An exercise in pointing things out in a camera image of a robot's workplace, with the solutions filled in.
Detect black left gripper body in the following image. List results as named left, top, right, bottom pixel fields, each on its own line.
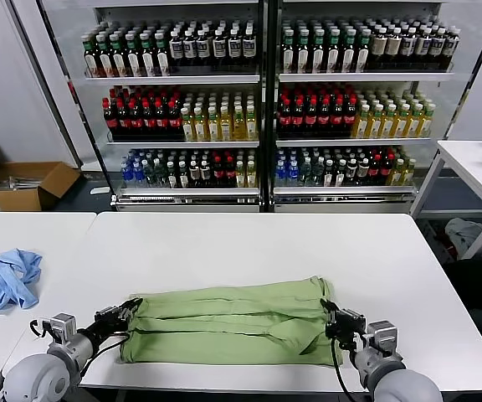
left=92, top=306, right=131, bottom=334

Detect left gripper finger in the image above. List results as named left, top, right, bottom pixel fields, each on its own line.
left=126, top=301, right=144, bottom=324
left=118, top=297, right=144, bottom=312

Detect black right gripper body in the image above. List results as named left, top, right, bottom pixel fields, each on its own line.
left=326, top=309, right=368, bottom=347

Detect light green printed polo shirt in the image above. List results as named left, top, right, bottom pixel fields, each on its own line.
left=118, top=275, right=345, bottom=368

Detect pile of mixed clothes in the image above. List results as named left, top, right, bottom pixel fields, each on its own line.
left=444, top=216, right=482, bottom=259

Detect light blue crumpled shirt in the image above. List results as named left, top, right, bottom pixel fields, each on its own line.
left=0, top=248, right=44, bottom=313

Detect open brown cardboard box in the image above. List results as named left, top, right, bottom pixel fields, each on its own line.
left=0, top=161, right=82, bottom=212

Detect grey metal parts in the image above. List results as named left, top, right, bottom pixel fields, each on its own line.
left=8, top=175, right=44, bottom=190

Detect white side table with legs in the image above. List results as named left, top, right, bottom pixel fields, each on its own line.
left=410, top=139, right=482, bottom=260

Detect black-framed glass fridge door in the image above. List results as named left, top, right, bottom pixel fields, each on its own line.
left=35, top=0, right=116, bottom=206
left=412, top=0, right=482, bottom=206

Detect drink bottle shelf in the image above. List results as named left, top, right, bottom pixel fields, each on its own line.
left=93, top=0, right=269, bottom=213

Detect metal shelf with bottles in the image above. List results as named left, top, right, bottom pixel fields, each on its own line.
left=268, top=0, right=438, bottom=213

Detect dark tea bottle green cap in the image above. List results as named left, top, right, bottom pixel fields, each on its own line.
left=356, top=28, right=372, bottom=71
left=82, top=34, right=99, bottom=79
left=326, top=28, right=342, bottom=73
left=310, top=28, right=327, bottom=73
left=97, top=33, right=113, bottom=78
left=155, top=32, right=171, bottom=77
left=126, top=33, right=142, bottom=77
left=341, top=28, right=357, bottom=72
left=281, top=29, right=296, bottom=73
left=111, top=33, right=127, bottom=78
left=295, top=28, right=311, bottom=73
left=140, top=32, right=156, bottom=77

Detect dark bottle navy label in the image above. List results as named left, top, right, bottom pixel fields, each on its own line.
left=169, top=29, right=185, bottom=66
left=416, top=26, right=432, bottom=70
left=213, top=28, right=228, bottom=66
left=444, top=26, right=461, bottom=70
left=196, top=28, right=212, bottom=66
left=401, top=26, right=417, bottom=70
left=182, top=28, right=198, bottom=66
left=241, top=23, right=257, bottom=66
left=430, top=26, right=446, bottom=70
left=227, top=27, right=243, bottom=66

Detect dark bottle beige label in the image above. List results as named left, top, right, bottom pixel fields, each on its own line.
left=371, top=27, right=387, bottom=70
left=386, top=26, right=402, bottom=70

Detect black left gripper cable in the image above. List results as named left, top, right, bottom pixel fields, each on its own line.
left=76, top=332, right=132, bottom=378

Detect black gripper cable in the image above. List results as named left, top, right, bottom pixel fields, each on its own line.
left=331, top=337, right=370, bottom=395
left=76, top=332, right=132, bottom=378

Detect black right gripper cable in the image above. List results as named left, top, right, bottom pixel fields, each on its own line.
left=331, top=337, right=370, bottom=395

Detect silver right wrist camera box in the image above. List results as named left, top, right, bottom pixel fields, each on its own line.
left=367, top=320, right=400, bottom=349

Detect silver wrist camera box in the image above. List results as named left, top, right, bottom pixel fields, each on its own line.
left=49, top=312, right=78, bottom=341
left=367, top=320, right=400, bottom=349

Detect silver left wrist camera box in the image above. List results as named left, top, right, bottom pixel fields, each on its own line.
left=49, top=312, right=78, bottom=341

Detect black left camera cable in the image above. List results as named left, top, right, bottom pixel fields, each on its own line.
left=30, top=319, right=54, bottom=339

